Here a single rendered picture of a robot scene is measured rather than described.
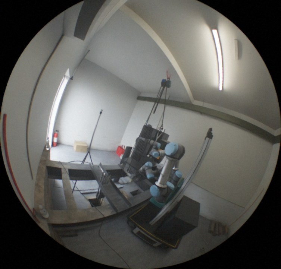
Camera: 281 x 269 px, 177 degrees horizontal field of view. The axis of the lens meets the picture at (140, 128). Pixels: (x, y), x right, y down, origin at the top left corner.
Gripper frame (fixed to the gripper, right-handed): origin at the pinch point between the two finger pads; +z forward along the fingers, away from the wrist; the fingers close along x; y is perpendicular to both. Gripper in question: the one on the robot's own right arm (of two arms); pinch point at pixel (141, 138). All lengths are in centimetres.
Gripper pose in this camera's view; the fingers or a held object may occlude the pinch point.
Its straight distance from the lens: 139.9
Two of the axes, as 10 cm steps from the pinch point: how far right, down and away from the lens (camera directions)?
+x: 4.0, 1.5, 9.0
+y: -3.7, 9.3, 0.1
